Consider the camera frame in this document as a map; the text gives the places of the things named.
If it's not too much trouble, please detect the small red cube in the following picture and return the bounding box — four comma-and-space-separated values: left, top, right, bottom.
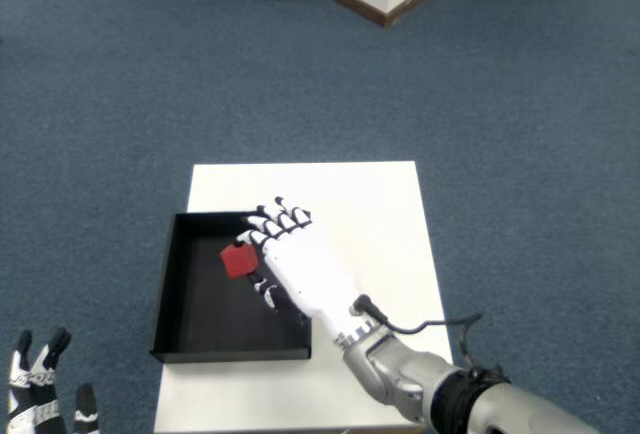
219, 243, 260, 279

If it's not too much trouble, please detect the black open cardboard box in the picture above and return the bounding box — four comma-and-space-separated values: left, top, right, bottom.
148, 211, 314, 363

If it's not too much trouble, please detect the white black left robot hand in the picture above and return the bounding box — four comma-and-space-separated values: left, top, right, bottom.
4, 327, 101, 434

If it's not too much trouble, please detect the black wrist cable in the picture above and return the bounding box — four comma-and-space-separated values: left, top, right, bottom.
347, 293, 511, 385

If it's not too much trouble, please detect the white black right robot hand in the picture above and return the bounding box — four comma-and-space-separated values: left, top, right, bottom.
234, 196, 376, 345

